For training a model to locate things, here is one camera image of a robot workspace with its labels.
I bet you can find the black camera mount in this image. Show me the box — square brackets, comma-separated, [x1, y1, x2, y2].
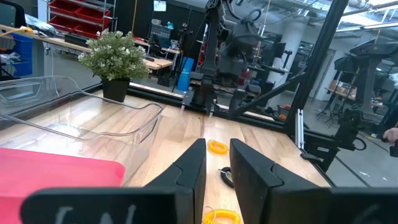
[300, 108, 368, 172]

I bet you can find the blue bottle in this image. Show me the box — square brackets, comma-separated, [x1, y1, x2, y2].
[177, 57, 195, 92]

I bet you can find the clear plastic bin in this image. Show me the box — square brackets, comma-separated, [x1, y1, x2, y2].
[0, 75, 165, 187]

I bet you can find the wooden workbench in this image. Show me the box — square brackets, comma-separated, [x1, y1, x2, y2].
[0, 24, 174, 71]

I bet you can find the black spring keychain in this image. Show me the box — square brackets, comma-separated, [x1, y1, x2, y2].
[218, 166, 234, 189]

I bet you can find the rack with red bins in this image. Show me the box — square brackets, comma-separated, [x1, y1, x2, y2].
[48, 0, 118, 40]

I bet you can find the person's hand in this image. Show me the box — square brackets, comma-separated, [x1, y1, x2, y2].
[382, 127, 398, 144]

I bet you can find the yellow spring keychain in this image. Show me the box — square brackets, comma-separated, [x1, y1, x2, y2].
[207, 139, 229, 156]
[202, 206, 242, 224]

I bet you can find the pink plastic bin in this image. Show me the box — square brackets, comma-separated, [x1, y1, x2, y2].
[0, 147, 126, 224]

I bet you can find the blue storage bin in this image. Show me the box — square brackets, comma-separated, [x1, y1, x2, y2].
[11, 33, 34, 77]

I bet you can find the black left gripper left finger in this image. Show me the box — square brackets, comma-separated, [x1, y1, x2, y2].
[20, 138, 207, 224]

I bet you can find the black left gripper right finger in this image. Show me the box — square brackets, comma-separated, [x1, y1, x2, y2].
[229, 138, 398, 224]

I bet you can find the potted green plant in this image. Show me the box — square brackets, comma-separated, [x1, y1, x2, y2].
[77, 28, 152, 103]

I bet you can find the neighbouring robot station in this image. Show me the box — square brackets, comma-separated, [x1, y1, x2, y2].
[334, 39, 398, 125]

